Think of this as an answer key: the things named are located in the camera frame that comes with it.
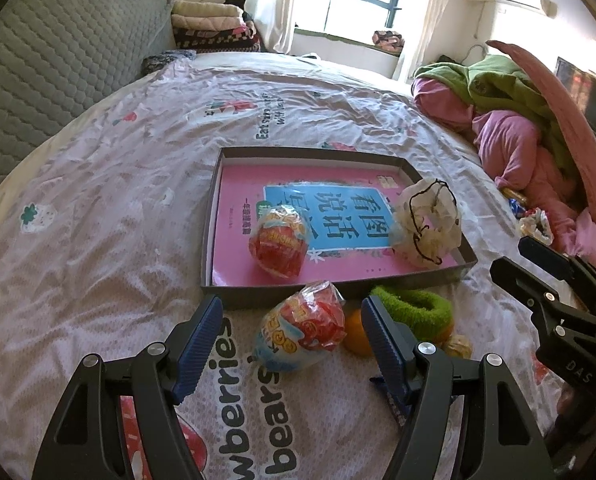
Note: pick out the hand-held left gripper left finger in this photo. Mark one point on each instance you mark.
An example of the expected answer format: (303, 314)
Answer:
(198, 355)

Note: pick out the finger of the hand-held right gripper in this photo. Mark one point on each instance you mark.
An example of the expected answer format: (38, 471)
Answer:
(528, 285)
(553, 255)

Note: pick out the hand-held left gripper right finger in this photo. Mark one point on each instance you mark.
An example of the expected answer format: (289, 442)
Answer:
(385, 355)

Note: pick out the brown walnut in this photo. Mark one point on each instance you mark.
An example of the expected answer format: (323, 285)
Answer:
(459, 347)

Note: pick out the grey cardboard box tray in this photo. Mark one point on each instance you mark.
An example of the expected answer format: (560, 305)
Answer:
(328, 297)

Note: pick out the red and blue snack bag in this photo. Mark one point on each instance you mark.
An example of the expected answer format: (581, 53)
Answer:
(303, 325)

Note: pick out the mostly red snack bag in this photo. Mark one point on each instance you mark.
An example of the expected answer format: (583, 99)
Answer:
(278, 250)

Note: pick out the small blue wrapper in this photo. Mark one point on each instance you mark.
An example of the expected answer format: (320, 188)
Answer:
(518, 206)

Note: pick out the pile of pink green bedding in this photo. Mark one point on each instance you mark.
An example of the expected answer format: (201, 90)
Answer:
(508, 145)

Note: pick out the pink and blue book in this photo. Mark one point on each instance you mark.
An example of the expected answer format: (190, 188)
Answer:
(238, 240)

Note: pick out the dusty pink cushion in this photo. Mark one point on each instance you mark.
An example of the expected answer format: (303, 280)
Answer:
(563, 110)

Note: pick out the green garment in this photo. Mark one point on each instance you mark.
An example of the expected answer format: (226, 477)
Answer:
(508, 85)

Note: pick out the white curtain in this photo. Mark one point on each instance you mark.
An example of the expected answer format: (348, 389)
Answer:
(428, 20)
(275, 5)

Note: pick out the patterned bag on sill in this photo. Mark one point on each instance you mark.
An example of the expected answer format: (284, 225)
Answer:
(388, 40)

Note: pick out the dark floral pillow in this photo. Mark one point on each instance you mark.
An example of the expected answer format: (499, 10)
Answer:
(165, 59)

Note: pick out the dark patterned folded blanket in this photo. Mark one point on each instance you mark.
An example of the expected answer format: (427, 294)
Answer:
(213, 40)

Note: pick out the grey quilted headboard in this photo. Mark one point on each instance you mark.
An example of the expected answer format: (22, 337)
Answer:
(53, 70)

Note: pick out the cream folded blanket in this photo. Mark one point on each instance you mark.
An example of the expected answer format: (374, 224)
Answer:
(203, 9)

